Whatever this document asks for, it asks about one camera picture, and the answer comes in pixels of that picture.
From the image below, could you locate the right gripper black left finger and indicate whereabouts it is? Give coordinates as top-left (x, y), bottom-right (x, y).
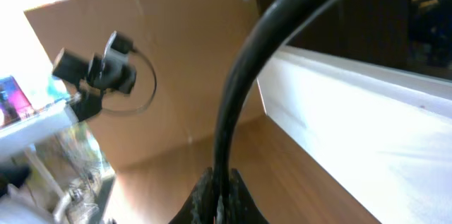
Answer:
top-left (169, 167), bottom-right (218, 224)

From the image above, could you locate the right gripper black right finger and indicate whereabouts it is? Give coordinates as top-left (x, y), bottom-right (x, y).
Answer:
top-left (225, 169), bottom-right (269, 224)

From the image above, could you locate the black usb cable bundle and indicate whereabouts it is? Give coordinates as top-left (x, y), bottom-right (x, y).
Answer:
top-left (213, 0), bottom-right (386, 196)

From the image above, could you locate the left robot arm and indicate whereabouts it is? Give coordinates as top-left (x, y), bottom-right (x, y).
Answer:
top-left (1, 49), bottom-right (137, 159)

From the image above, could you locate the pink screen tablet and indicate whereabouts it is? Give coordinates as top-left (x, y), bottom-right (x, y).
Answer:
top-left (1, 76), bottom-right (35, 128)

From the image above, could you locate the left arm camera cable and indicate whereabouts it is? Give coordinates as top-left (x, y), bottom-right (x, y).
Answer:
top-left (100, 49), bottom-right (158, 116)

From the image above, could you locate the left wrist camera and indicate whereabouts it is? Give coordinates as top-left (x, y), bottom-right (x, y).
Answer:
top-left (104, 31), bottom-right (135, 55)

